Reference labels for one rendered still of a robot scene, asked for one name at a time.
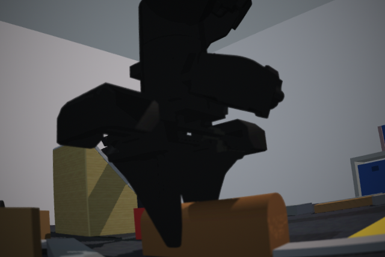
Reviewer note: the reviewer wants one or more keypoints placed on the tan wooden stick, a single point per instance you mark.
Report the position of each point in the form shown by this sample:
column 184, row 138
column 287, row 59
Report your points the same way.
column 343, row 204

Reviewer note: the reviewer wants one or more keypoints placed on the red cube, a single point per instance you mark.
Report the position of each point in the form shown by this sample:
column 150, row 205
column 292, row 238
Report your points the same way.
column 137, row 215

